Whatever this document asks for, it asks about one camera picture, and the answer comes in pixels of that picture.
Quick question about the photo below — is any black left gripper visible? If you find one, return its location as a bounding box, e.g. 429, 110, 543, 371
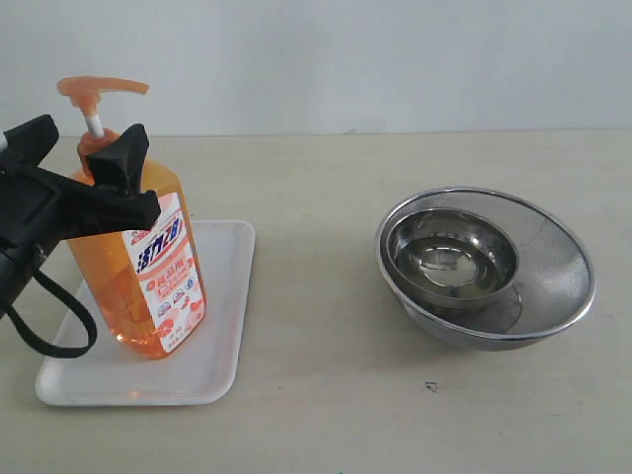
1, 123, 161, 257

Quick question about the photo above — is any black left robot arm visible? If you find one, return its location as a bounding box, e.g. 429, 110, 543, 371
1, 118, 160, 304

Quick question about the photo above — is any small stainless steel bowl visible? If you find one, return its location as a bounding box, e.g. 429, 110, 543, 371
379, 207, 519, 310

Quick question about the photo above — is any white rectangular plastic tray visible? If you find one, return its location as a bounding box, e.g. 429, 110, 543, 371
35, 219, 256, 407

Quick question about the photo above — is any steel mesh strainer basket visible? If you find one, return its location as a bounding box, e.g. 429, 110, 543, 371
374, 186, 596, 352

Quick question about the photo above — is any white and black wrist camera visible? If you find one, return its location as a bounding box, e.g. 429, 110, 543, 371
1, 114, 59, 170

